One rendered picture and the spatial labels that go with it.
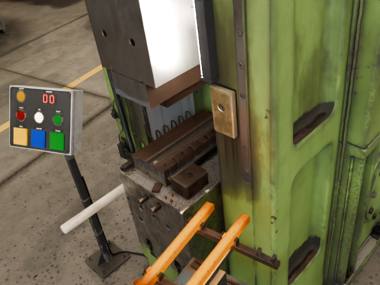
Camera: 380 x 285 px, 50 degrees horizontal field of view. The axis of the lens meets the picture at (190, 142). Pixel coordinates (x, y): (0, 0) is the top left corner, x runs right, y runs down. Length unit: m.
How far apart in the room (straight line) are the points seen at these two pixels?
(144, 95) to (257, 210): 0.58
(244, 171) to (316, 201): 0.54
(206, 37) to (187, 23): 0.16
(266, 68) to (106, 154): 2.44
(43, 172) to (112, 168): 0.57
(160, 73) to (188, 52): 0.13
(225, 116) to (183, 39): 0.28
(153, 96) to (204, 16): 0.35
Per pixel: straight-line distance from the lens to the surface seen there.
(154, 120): 1.79
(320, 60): 1.48
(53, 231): 2.94
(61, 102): 1.84
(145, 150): 1.70
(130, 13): 1.26
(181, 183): 1.50
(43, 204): 3.18
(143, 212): 1.77
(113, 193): 2.06
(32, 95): 1.93
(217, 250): 1.21
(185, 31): 1.35
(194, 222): 1.29
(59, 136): 1.84
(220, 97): 1.29
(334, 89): 1.54
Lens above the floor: 1.98
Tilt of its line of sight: 36 degrees down
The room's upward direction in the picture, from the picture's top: 8 degrees counter-clockwise
